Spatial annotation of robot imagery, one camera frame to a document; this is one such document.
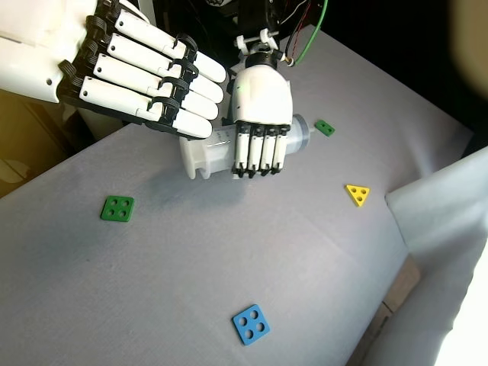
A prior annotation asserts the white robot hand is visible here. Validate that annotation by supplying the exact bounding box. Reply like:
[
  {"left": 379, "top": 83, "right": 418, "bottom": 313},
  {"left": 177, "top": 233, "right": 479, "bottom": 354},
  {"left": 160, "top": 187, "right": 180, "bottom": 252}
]
[
  {"left": 0, "top": 0, "right": 230, "bottom": 140},
  {"left": 222, "top": 66, "right": 294, "bottom": 180}
]

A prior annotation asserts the large clear plastic syringe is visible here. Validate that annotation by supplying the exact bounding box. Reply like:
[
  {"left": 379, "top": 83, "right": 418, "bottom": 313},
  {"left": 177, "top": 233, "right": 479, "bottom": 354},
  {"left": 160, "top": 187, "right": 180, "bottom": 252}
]
[{"left": 178, "top": 113, "right": 317, "bottom": 181}]

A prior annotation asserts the small green two-hole block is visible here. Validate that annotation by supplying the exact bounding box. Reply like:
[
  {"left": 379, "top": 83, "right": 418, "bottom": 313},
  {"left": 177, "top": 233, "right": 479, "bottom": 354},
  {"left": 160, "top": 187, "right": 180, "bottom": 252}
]
[{"left": 314, "top": 119, "right": 336, "bottom": 137}]

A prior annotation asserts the yellow triangle three-hole block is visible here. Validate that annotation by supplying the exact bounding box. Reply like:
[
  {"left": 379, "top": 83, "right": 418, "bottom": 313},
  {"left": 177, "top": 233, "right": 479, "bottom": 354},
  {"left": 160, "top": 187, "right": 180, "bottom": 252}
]
[{"left": 345, "top": 184, "right": 371, "bottom": 209}]

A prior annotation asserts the green square four-hole block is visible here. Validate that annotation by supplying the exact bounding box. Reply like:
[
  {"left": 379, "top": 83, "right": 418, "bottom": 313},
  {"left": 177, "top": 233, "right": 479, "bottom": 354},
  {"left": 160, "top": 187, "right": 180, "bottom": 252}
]
[{"left": 100, "top": 195, "right": 135, "bottom": 223}]

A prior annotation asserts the grey table cloth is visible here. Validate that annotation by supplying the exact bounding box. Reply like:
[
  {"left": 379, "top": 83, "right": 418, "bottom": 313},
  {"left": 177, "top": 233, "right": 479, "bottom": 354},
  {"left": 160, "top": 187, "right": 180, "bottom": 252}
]
[{"left": 0, "top": 26, "right": 475, "bottom": 366}]

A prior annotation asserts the beige blurred object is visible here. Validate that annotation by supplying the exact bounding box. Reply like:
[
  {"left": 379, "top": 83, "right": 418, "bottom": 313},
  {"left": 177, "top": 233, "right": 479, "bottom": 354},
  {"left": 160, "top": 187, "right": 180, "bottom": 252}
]
[{"left": 448, "top": 0, "right": 488, "bottom": 96}]

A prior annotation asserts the white draped fabric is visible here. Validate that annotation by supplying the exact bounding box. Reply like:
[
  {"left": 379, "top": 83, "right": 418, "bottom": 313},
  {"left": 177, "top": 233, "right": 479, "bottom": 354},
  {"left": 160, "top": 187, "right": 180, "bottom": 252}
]
[{"left": 354, "top": 146, "right": 488, "bottom": 366}]

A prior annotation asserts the blue square four-hole block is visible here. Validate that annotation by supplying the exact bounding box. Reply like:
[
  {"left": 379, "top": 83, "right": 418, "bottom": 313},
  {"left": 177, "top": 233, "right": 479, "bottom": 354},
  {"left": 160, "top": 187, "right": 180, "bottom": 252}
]
[{"left": 231, "top": 303, "right": 272, "bottom": 347}]

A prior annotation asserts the green cable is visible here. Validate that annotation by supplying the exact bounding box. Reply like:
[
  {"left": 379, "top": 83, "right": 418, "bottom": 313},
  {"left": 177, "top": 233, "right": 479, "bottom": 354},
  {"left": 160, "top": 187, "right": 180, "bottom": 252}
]
[{"left": 293, "top": 0, "right": 329, "bottom": 66}]

